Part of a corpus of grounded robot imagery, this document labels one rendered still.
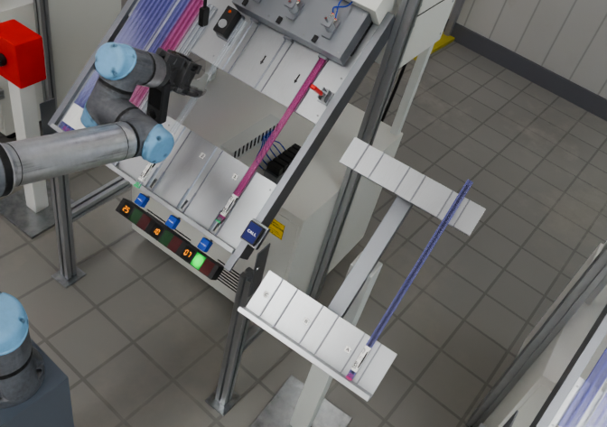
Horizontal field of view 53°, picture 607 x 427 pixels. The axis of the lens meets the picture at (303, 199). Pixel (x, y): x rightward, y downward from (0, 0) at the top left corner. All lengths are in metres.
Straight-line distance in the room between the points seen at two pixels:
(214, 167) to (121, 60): 0.43
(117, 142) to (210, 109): 0.95
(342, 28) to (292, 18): 0.13
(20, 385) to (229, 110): 1.13
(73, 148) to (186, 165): 0.52
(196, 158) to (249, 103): 0.63
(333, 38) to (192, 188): 0.52
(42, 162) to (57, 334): 1.20
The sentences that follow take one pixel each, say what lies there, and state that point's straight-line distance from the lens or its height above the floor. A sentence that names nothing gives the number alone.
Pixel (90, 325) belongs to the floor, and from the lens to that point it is 2.25.
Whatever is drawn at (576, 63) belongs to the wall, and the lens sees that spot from 4.32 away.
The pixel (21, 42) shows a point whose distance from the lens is 2.11.
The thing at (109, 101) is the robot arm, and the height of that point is 1.08.
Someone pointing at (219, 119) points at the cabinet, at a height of 0.62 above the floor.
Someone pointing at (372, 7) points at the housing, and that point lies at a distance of 1.52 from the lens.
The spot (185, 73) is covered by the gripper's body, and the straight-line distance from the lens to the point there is 1.45.
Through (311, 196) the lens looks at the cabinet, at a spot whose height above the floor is 0.62.
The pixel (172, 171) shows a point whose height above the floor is 0.77.
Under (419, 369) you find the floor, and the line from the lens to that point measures 2.34.
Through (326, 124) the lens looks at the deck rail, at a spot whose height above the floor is 0.99.
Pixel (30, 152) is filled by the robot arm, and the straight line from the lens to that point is 1.10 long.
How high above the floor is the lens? 1.84
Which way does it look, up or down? 42 degrees down
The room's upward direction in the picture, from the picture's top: 15 degrees clockwise
